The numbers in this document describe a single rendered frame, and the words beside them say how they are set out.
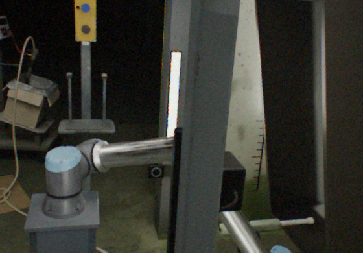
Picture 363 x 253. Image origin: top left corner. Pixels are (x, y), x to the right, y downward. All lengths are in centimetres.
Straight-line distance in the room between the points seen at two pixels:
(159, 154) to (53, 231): 55
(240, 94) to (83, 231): 131
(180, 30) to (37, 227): 132
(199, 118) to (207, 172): 8
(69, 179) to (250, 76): 133
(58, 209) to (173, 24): 121
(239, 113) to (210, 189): 214
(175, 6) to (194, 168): 197
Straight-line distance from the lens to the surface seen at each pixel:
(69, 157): 186
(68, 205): 193
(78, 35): 258
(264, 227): 215
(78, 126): 259
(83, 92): 270
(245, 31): 260
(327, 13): 153
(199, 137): 54
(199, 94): 52
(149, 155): 182
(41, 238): 194
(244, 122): 273
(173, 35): 248
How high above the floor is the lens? 162
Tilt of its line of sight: 17 degrees down
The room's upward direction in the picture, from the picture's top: 4 degrees clockwise
